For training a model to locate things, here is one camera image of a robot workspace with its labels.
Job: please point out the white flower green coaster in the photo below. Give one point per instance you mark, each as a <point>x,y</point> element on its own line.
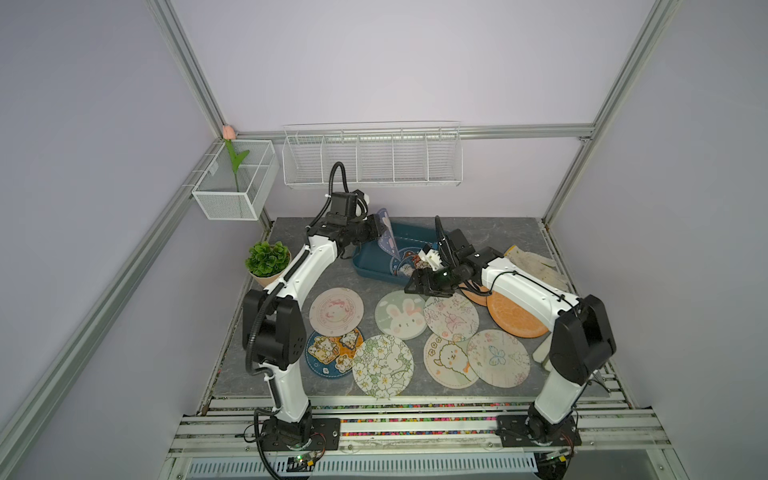
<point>383,366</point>

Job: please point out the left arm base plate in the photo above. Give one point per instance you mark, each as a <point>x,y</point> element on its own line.
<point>316,434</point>

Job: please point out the green potted plant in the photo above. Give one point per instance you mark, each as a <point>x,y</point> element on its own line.
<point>267,261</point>

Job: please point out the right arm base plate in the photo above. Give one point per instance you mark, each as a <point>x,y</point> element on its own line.
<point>522,431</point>

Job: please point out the white mesh wall basket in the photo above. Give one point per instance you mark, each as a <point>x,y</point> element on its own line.
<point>215,191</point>

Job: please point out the white grey glove near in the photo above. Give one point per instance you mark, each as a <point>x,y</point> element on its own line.
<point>543,351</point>

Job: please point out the alpaca cream coaster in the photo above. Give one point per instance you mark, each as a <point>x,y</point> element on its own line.
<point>448,364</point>

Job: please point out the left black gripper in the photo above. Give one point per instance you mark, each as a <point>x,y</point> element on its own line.
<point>373,223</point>

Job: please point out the orange round coaster far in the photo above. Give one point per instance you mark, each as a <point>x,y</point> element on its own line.
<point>477,295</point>

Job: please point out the green bunny coaster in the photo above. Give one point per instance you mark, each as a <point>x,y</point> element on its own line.
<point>401,315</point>

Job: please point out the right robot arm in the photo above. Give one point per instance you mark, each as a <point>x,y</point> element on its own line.
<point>559,311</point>

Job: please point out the pink swirl coaster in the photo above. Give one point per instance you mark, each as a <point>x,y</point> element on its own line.
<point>336,312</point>

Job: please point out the white wire wall shelf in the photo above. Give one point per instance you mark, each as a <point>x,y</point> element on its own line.
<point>407,153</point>

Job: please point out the butterfly cream coaster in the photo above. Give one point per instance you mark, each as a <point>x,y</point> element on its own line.
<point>498,358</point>

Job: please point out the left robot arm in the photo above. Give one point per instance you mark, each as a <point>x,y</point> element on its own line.
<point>274,331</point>

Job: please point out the pink artificial tulip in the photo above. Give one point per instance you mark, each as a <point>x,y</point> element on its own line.
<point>229,135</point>

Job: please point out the pink floral sketch coaster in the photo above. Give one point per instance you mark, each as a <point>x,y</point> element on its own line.
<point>453,319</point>

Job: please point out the blue orange toast coaster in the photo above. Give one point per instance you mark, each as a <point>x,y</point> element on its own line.
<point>333,357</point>

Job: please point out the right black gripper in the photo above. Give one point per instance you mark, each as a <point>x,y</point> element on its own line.
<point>428,287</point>

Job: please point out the teal plastic storage box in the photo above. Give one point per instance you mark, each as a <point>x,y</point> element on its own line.
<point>371,262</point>

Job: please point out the blue bunny bear coaster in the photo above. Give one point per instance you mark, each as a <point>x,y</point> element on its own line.
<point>405,262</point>

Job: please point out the white work glove far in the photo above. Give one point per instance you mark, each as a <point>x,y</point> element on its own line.
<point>540,267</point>

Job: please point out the orange round coaster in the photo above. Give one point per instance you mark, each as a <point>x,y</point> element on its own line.
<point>514,319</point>
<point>477,295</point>

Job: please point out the purple bunny coaster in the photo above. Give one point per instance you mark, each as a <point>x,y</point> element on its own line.
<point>387,241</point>

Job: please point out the orange round coaster near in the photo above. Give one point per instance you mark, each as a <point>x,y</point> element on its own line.
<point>514,319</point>

